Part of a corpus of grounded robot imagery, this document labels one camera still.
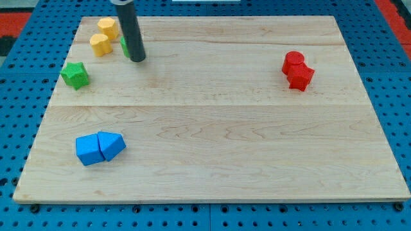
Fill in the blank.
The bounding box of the blue triangle block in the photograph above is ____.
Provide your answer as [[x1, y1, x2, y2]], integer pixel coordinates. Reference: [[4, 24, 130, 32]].
[[97, 132, 127, 162]]

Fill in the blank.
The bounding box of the green circle block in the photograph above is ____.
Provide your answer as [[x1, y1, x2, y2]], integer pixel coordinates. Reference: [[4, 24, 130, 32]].
[[120, 36, 130, 58]]

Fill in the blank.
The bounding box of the wooden board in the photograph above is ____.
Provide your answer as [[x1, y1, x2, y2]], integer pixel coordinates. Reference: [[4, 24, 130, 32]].
[[13, 16, 410, 204]]

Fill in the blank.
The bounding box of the red star block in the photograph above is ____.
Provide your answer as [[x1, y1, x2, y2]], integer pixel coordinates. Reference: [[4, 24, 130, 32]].
[[287, 64, 315, 92]]

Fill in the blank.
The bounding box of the red cylinder block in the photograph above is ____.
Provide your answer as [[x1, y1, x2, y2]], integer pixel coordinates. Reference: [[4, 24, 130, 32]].
[[282, 51, 305, 75]]

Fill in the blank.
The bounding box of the blue cube block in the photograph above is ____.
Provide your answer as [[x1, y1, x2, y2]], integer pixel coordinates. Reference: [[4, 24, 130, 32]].
[[75, 133, 105, 166]]

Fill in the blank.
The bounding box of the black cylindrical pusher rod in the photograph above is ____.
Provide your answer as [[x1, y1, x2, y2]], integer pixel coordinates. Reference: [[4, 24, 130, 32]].
[[110, 0, 146, 62]]

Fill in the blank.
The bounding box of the yellow heart block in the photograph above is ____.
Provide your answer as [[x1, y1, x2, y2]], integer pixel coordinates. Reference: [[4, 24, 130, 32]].
[[89, 33, 113, 57]]

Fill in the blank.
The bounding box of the yellow hexagon block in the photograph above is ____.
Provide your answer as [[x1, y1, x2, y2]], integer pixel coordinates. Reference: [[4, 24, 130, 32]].
[[97, 17, 119, 40]]

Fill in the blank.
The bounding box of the green star block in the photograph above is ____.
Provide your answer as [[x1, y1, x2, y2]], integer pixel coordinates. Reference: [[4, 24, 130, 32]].
[[60, 62, 89, 90]]

